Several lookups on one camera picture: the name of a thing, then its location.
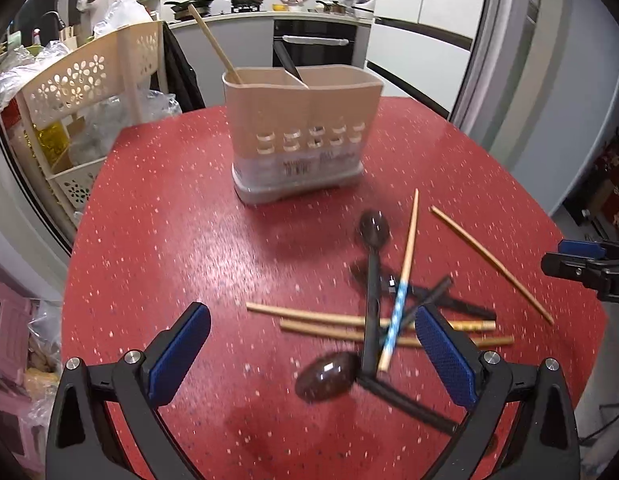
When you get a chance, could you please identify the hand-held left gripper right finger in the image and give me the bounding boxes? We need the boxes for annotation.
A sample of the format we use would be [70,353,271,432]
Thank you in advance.
[414,305,583,480]

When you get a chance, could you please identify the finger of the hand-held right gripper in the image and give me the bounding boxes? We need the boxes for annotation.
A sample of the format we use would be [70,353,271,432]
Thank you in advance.
[558,240,619,263]
[541,252,607,292]

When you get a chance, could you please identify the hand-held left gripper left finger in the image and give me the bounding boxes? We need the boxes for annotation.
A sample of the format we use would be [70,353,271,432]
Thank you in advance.
[46,302,213,480]

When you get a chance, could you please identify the black plastic utensil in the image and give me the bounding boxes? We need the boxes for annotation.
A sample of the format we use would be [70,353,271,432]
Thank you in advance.
[350,260,497,321]

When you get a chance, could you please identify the black chopstick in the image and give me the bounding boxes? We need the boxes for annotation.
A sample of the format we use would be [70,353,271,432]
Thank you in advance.
[384,275,454,336]

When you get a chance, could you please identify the blue patterned wooden chopstick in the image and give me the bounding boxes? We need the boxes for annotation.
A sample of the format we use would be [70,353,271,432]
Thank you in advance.
[378,189,420,373]

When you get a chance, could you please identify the plain wooden chopstick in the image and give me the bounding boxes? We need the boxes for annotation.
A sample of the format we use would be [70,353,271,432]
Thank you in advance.
[280,320,515,348]
[188,4,244,85]
[431,206,555,325]

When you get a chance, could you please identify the yellow patterned wooden chopstick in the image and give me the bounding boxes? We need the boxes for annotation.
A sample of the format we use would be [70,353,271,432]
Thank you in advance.
[246,302,497,332]

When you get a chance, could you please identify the dark brown plastic spoon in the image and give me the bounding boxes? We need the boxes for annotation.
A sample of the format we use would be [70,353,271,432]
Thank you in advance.
[358,209,391,380]
[296,351,460,435]

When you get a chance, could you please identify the beige plastic utensil holder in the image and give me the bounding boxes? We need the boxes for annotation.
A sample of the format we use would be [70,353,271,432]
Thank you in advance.
[222,65,383,206]

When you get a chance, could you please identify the plastic bag beside stool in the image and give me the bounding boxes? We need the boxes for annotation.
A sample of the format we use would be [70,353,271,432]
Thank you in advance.
[20,300,65,436]

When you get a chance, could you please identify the pink plastic stool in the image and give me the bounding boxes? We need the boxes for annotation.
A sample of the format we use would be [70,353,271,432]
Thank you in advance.
[0,275,45,476]

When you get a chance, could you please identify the clear plastic bag in rack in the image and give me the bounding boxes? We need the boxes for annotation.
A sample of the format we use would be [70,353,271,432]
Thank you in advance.
[70,90,183,161]

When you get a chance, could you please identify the yellow packet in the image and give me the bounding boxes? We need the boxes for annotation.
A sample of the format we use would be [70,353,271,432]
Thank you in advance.
[27,120,70,166]

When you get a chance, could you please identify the black garment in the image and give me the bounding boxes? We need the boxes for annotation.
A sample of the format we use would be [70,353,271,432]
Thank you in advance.
[162,20,208,113]

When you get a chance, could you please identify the beige plastic shelf rack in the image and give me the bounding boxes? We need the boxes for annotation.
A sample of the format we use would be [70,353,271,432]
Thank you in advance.
[14,20,165,211]

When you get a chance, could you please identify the crumpled clear plastic bag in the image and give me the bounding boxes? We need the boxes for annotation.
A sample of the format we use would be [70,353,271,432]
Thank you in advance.
[0,40,70,111]

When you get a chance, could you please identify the white kitchen counter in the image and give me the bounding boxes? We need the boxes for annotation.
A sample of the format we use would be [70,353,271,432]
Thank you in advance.
[167,10,375,31]

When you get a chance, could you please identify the black built-in oven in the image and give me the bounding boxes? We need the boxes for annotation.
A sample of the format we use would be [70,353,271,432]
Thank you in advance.
[272,19,357,68]

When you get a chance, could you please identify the dark wok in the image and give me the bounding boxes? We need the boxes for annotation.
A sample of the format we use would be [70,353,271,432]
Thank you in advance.
[164,0,215,16]

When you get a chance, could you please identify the black cable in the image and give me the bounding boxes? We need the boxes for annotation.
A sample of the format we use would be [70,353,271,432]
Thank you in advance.
[579,417,615,446]

